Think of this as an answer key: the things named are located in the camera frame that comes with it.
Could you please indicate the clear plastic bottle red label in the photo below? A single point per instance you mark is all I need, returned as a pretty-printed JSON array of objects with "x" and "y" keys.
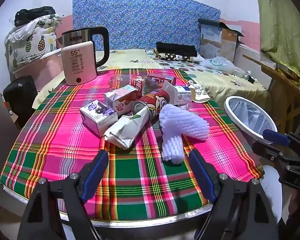
[{"x": 137, "y": 82}]

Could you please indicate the pink green plaid tablecloth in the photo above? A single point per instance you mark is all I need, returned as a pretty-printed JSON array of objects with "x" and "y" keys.
[{"x": 65, "y": 135}]

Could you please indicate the red and white drink carton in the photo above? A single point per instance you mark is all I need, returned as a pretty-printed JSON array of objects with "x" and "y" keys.
[{"x": 120, "y": 100}]

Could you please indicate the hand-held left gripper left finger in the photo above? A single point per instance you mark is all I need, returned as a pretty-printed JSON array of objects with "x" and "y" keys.
[{"x": 97, "y": 170}]

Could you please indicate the electric kettle with pink base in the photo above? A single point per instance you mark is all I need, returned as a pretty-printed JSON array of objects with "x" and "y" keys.
[{"x": 77, "y": 62}]

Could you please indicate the white round waste bin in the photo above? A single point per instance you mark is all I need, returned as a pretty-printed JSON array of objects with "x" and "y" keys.
[{"x": 250, "y": 116}]

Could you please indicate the black folded clothes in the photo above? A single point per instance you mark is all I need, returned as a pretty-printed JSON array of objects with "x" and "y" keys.
[{"x": 176, "y": 48}]

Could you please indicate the purple milk carton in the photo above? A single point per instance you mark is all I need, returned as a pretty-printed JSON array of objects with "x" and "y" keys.
[{"x": 97, "y": 116}]

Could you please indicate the green curtain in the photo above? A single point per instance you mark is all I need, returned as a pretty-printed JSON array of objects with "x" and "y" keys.
[{"x": 282, "y": 17}]

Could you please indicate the cardboard box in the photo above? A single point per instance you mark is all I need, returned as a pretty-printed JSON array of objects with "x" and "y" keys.
[{"x": 215, "y": 40}]

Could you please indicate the white and blue carton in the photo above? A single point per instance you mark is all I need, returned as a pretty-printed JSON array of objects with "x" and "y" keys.
[{"x": 178, "y": 93}]

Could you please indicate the yellow printed bed sheet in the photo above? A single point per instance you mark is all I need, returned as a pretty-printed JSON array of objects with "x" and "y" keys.
[{"x": 227, "y": 87}]

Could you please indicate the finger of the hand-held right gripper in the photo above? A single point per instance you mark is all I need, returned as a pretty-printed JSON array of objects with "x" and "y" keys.
[
  {"x": 275, "y": 155},
  {"x": 275, "y": 137}
]

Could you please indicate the blue floral headboard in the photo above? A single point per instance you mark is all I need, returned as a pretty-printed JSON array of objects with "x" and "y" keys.
[{"x": 145, "y": 20}]

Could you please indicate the pineapple-print bedding bundle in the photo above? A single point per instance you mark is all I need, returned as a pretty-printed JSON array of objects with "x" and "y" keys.
[{"x": 30, "y": 45}]

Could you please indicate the white foam fruit net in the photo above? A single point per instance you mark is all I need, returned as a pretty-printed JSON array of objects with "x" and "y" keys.
[
  {"x": 172, "y": 147},
  {"x": 185, "y": 121}
]

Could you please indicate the round metal-rimmed table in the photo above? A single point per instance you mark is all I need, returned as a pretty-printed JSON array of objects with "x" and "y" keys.
[{"x": 145, "y": 223}]

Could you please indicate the white paper bag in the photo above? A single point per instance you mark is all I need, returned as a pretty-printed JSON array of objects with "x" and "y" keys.
[{"x": 125, "y": 132}]

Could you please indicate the white plastic bag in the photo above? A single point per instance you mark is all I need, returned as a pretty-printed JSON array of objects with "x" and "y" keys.
[{"x": 218, "y": 63}]

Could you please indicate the white cabinet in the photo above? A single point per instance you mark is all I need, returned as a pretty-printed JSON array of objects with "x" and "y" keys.
[{"x": 250, "y": 57}]

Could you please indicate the wooden chair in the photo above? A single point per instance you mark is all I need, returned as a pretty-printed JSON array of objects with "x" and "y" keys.
[{"x": 282, "y": 90}]

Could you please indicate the black suitcase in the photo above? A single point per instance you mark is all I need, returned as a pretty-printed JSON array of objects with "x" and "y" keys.
[{"x": 21, "y": 97}]

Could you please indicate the cartoon-face red drink can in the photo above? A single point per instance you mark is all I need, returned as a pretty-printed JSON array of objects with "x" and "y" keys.
[{"x": 152, "y": 102}]

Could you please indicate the pink storage box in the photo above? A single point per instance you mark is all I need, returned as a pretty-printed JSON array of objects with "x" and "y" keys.
[{"x": 47, "y": 67}]

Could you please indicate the brown polka-dot cloth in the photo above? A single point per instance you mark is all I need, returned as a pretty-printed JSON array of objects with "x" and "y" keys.
[{"x": 170, "y": 56}]

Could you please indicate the black bundled garment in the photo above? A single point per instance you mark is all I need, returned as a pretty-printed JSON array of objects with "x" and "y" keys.
[{"x": 33, "y": 15}]

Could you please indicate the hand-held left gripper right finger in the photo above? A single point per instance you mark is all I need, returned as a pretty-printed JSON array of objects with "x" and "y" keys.
[{"x": 200, "y": 172}]

